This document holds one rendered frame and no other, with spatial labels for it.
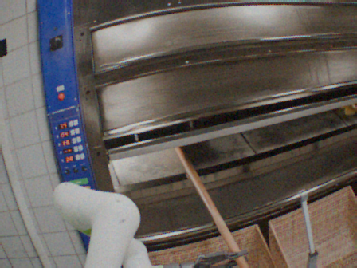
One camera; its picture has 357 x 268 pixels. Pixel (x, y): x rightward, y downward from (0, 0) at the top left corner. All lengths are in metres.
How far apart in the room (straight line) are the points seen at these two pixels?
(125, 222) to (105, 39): 0.96
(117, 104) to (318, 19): 0.99
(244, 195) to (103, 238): 1.29
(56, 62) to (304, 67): 1.09
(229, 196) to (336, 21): 1.03
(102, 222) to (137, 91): 0.97
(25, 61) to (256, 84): 1.00
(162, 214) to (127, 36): 0.79
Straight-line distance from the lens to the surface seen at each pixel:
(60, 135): 2.44
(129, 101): 2.46
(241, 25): 2.47
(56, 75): 2.35
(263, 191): 2.79
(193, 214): 2.73
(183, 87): 2.49
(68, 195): 1.68
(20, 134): 2.46
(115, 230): 1.58
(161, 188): 2.63
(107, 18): 2.35
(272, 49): 2.55
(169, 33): 2.40
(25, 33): 2.32
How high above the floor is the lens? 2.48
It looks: 26 degrees down
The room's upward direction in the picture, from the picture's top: 8 degrees counter-clockwise
